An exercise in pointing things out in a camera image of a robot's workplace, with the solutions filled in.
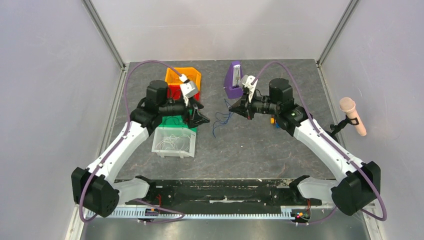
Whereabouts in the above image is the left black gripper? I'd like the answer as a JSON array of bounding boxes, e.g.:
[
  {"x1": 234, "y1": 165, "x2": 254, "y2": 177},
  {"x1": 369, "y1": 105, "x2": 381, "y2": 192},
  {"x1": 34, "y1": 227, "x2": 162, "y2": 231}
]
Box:
[{"x1": 159, "y1": 95, "x2": 210, "y2": 129}]

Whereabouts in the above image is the blue wire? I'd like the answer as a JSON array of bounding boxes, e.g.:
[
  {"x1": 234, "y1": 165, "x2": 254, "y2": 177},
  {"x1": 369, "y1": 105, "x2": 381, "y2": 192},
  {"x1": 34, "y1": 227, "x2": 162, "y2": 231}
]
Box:
[{"x1": 211, "y1": 98, "x2": 235, "y2": 139}]

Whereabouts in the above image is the white wire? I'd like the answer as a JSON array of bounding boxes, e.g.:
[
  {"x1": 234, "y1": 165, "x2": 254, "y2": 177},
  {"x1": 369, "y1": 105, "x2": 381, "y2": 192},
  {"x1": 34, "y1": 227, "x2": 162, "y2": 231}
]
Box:
[{"x1": 155, "y1": 133, "x2": 192, "y2": 152}]

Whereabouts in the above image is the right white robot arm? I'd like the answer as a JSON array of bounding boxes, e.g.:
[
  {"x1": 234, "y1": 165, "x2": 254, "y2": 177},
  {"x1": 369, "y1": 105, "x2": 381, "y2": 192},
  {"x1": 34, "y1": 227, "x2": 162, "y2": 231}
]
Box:
[{"x1": 229, "y1": 75, "x2": 381, "y2": 216}]

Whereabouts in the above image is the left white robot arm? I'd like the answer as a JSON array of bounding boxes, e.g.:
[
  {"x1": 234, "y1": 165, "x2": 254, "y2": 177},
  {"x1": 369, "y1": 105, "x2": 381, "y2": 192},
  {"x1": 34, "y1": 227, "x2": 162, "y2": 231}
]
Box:
[{"x1": 71, "y1": 77, "x2": 210, "y2": 221}]

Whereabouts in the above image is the purple metronome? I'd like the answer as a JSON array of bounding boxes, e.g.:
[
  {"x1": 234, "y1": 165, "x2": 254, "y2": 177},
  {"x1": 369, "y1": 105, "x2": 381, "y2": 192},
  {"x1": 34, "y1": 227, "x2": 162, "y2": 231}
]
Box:
[{"x1": 223, "y1": 60, "x2": 243, "y2": 99}]

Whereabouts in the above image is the green plastic bin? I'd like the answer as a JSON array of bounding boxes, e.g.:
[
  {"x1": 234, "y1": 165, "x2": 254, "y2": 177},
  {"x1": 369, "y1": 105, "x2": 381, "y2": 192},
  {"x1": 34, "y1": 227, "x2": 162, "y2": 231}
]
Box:
[{"x1": 158, "y1": 115, "x2": 197, "y2": 133}]

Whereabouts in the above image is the red plastic bin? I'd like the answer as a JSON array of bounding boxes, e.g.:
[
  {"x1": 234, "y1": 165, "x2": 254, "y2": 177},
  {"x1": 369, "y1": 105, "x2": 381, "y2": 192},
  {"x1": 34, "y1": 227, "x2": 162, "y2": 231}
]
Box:
[{"x1": 167, "y1": 85, "x2": 182, "y2": 100}]

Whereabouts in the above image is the clear white plastic bin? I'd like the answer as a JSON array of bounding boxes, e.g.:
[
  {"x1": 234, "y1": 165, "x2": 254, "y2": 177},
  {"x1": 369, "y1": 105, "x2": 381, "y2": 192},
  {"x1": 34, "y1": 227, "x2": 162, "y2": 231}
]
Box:
[{"x1": 151, "y1": 127, "x2": 197, "y2": 159}]

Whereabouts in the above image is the orange plastic bin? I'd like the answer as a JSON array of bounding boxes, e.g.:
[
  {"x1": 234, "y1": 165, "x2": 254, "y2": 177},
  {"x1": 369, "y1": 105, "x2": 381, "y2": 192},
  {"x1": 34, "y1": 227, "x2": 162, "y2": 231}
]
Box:
[{"x1": 164, "y1": 67, "x2": 202, "y2": 90}]

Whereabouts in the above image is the pink microphone on stand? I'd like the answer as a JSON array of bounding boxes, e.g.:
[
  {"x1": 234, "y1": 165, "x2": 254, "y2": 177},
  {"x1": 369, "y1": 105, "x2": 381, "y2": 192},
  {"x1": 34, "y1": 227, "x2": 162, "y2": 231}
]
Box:
[{"x1": 330, "y1": 97, "x2": 367, "y2": 137}]

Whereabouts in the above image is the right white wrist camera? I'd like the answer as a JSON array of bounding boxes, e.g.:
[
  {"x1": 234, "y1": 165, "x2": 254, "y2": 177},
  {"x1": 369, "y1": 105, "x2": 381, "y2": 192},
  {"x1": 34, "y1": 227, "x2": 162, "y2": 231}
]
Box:
[{"x1": 241, "y1": 75, "x2": 258, "y2": 103}]

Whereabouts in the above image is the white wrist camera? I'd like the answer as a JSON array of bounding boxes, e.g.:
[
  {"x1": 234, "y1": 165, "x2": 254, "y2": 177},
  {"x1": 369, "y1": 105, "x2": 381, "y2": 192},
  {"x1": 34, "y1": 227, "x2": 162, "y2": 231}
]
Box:
[
  {"x1": 179, "y1": 74, "x2": 199, "y2": 107},
  {"x1": 241, "y1": 75, "x2": 258, "y2": 103}
]

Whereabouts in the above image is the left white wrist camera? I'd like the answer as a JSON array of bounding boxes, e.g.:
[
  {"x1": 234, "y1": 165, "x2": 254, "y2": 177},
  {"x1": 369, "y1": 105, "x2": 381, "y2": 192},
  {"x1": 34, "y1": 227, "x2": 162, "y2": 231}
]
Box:
[{"x1": 179, "y1": 74, "x2": 199, "y2": 107}]

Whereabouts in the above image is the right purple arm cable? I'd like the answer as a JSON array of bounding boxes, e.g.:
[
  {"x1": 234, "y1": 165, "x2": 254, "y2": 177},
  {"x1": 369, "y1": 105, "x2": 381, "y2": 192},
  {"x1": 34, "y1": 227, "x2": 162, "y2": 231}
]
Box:
[{"x1": 251, "y1": 60, "x2": 388, "y2": 226}]

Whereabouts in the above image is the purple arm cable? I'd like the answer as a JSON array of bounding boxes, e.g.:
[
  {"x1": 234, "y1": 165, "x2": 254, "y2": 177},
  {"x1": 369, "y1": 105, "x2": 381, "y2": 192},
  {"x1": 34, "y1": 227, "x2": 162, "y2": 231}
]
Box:
[
  {"x1": 251, "y1": 60, "x2": 388, "y2": 226},
  {"x1": 78, "y1": 59, "x2": 186, "y2": 223}
]

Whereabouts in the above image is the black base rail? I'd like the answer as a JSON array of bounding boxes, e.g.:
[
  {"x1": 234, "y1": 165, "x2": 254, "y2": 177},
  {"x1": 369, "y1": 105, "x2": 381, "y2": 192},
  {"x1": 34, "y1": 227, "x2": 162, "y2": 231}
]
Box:
[{"x1": 142, "y1": 178, "x2": 323, "y2": 215}]

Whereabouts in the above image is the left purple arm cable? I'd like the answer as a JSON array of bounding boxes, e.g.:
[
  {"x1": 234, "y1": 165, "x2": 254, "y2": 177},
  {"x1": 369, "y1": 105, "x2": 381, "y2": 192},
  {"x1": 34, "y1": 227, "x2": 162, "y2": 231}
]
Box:
[{"x1": 78, "y1": 59, "x2": 186, "y2": 223}]

